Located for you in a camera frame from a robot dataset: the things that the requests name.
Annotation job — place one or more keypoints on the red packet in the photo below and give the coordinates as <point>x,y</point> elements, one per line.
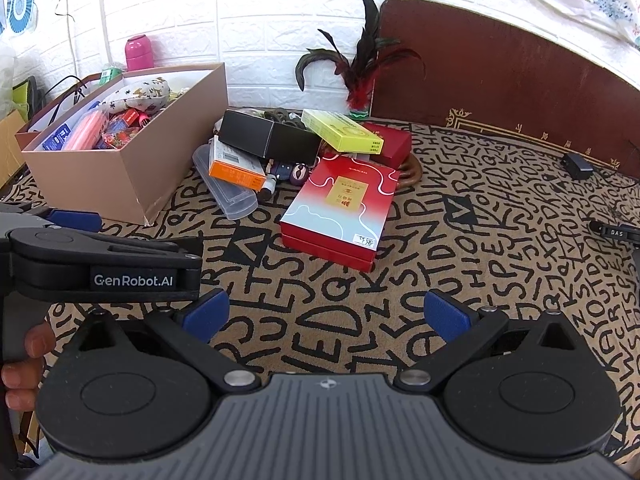
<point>340,200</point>

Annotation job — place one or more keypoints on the orange white box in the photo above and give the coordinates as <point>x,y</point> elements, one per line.
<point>235,170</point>

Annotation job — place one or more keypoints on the brown cardboard carton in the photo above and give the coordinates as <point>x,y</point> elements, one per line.
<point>11,145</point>

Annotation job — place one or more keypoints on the red and black feathers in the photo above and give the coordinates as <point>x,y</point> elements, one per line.
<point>357,92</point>

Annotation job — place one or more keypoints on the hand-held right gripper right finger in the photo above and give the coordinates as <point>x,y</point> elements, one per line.
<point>447,312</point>

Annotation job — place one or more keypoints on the yellow-green bag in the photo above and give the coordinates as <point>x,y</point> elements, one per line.
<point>22,97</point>

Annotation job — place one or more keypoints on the green plastic item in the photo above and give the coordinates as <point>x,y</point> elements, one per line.
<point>111,74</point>

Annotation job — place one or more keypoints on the black power adapter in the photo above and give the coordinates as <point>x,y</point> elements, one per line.
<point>576,166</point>

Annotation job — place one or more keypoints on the small blue box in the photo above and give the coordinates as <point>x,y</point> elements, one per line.
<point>56,137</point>

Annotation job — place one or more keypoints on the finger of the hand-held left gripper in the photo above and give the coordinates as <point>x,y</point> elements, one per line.
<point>75,220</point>

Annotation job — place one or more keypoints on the pink plastic packet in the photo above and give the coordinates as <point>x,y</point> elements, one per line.
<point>85,130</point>

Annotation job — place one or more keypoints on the white floral cloth pouch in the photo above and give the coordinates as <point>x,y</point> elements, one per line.
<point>135,92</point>

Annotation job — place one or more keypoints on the dark red box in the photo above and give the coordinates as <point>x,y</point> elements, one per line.
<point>392,146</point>

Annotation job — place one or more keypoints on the letter printed blanket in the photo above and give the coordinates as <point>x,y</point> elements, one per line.
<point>500,260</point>

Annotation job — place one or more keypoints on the black cardboard box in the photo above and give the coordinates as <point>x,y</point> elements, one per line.
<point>265,135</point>

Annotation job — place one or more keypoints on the colourful candy packet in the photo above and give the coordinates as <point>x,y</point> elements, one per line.
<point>120,132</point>

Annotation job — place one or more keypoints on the tan cardboard box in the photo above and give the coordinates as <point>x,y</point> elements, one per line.
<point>100,180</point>

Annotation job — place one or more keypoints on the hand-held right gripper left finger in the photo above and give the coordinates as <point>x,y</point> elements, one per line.
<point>206,312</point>

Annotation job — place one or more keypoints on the black device with white print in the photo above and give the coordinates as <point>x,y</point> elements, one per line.
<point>614,233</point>

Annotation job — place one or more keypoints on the person's left hand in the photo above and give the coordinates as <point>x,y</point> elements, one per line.
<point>35,342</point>

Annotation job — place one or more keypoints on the blue white wall decoration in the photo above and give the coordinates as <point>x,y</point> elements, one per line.
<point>20,5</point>

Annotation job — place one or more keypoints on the dark purple small item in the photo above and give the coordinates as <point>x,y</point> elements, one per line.
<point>300,174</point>

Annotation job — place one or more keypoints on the yellow-green flat box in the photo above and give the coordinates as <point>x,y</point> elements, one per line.
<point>340,130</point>

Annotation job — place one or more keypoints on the small white bottle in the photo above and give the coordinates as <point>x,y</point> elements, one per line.
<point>268,185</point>

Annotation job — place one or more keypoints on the grey hair claw clip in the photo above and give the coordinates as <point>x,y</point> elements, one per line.
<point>281,116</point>

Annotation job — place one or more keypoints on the clear plastic case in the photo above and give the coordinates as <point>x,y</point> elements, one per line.
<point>232,205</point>

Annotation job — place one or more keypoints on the tan box lid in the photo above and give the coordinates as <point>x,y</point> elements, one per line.
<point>60,97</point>

